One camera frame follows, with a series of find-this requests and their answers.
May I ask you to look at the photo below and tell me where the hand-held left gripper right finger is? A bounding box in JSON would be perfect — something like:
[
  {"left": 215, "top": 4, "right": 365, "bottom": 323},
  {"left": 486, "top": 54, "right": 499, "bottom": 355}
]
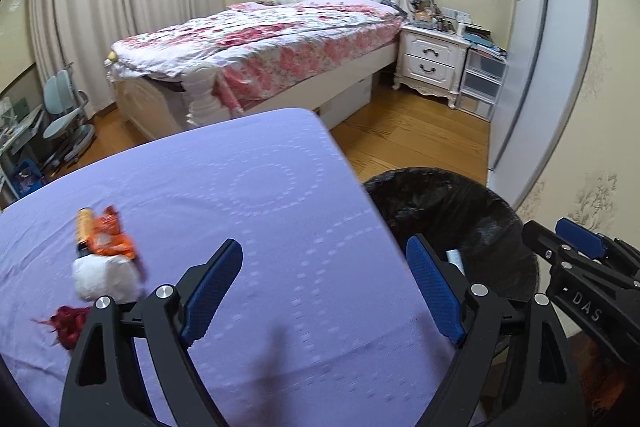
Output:
[{"left": 405, "top": 234, "right": 585, "bottom": 427}]

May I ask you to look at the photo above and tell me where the white storage box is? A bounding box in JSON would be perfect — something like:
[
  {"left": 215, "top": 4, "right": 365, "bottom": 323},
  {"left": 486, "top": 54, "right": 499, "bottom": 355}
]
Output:
[{"left": 320, "top": 77, "right": 373, "bottom": 130}]

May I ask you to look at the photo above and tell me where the plastic drawer unit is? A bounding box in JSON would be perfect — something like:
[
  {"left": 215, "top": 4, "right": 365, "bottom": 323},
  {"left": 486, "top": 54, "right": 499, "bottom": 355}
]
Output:
[{"left": 457, "top": 52, "right": 508, "bottom": 122}]

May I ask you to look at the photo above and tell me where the sliding wardrobe door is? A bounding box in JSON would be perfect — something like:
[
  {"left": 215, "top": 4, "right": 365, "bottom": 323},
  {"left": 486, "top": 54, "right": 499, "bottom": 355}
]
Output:
[{"left": 487, "top": 0, "right": 640, "bottom": 218}]

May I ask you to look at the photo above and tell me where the blue crate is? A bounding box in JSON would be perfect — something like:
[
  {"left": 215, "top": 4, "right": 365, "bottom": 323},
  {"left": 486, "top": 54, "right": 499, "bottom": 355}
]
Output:
[{"left": 9, "top": 159, "right": 48, "bottom": 198}]

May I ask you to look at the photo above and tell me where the grey desk chair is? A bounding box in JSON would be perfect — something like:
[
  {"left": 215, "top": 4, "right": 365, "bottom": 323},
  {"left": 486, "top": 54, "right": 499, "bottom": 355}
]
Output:
[{"left": 41, "top": 68, "right": 96, "bottom": 168}]

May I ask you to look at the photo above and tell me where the white tissue wad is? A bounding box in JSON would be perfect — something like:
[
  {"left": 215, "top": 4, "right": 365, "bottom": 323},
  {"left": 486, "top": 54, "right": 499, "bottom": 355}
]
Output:
[{"left": 71, "top": 253, "right": 143, "bottom": 305}]

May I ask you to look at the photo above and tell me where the orange snack wrapper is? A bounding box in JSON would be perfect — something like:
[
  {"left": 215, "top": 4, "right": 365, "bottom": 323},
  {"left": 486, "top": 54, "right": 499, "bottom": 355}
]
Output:
[{"left": 82, "top": 205, "right": 138, "bottom": 260}]

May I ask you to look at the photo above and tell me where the nightstand clutter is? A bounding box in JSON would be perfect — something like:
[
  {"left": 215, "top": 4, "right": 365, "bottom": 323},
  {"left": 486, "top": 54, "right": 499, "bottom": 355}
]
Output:
[{"left": 407, "top": 0, "right": 473, "bottom": 32}]

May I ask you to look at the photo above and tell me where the white nightstand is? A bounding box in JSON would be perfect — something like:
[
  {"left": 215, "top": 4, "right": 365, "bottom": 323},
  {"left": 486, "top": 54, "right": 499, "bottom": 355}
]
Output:
[{"left": 392, "top": 24, "right": 471, "bottom": 108}]

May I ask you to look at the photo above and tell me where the floral blanket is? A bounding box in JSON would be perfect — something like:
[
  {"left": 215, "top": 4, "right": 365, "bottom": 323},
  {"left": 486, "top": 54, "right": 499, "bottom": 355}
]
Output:
[{"left": 107, "top": 0, "right": 405, "bottom": 108}]

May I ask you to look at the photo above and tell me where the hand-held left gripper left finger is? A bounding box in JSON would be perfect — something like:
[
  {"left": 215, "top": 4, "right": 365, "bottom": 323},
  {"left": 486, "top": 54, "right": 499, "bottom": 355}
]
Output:
[{"left": 59, "top": 238, "right": 244, "bottom": 427}]

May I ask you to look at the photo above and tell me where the stack of books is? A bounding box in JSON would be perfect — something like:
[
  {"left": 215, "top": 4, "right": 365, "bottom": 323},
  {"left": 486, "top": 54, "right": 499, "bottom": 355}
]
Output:
[{"left": 462, "top": 24, "right": 508, "bottom": 58}]

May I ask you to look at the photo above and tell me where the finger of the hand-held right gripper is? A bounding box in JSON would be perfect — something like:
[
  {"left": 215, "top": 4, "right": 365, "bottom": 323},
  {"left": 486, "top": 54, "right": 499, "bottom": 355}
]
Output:
[
  {"left": 521, "top": 221, "right": 576, "bottom": 268},
  {"left": 556, "top": 217, "right": 640, "bottom": 288}
]

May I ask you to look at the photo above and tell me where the brown bottle with yellow label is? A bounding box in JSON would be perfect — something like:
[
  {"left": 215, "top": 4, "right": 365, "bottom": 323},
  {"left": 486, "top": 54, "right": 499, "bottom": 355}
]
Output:
[{"left": 75, "top": 206, "right": 96, "bottom": 258}]

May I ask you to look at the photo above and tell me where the bin with black bag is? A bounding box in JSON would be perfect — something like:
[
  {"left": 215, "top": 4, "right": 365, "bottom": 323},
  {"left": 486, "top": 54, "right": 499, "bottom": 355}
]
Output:
[{"left": 362, "top": 166, "right": 542, "bottom": 358}]

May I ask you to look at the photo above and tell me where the purple tablecloth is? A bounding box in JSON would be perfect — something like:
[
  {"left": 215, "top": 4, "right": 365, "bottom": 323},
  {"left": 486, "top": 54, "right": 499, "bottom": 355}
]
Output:
[{"left": 0, "top": 108, "right": 493, "bottom": 427}]

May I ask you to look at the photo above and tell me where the orange foil wrapper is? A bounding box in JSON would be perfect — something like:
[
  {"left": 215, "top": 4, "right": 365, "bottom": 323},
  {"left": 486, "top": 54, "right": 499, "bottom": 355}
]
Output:
[{"left": 31, "top": 304, "right": 92, "bottom": 352}]

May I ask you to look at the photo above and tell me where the study desk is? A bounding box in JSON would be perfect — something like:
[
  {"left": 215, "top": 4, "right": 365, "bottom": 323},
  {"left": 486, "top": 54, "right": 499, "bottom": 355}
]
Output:
[{"left": 0, "top": 99, "right": 46, "bottom": 202}]

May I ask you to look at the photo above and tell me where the white bed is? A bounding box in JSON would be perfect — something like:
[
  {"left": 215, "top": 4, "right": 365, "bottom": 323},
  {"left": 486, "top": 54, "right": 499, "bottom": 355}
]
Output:
[{"left": 105, "top": 0, "right": 423, "bottom": 142}]

